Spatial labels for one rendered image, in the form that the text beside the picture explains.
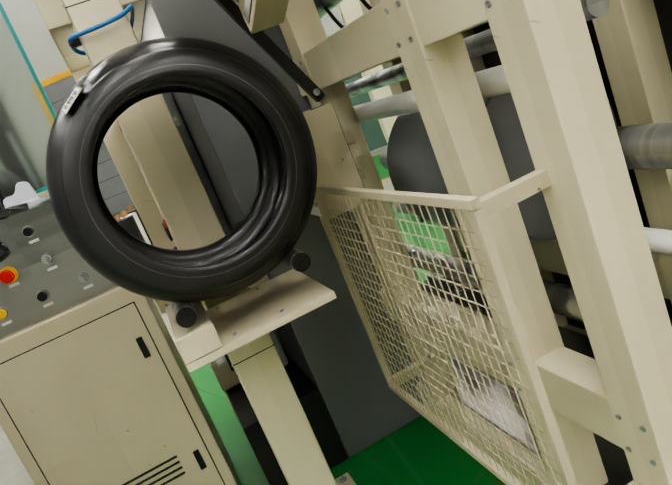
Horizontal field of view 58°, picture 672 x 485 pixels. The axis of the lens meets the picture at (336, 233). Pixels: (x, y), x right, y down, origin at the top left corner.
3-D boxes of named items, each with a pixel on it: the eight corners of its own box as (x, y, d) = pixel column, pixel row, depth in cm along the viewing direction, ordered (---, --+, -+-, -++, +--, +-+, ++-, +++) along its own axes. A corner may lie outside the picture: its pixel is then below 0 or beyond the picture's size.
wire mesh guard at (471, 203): (389, 388, 194) (306, 186, 179) (393, 385, 195) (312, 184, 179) (592, 556, 110) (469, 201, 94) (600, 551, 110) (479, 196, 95)
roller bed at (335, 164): (305, 216, 190) (267, 126, 183) (346, 197, 194) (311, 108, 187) (324, 221, 171) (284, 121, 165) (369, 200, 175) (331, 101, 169)
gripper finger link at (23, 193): (43, 175, 127) (-4, 188, 124) (53, 202, 128) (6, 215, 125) (45, 175, 130) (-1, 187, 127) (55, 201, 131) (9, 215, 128)
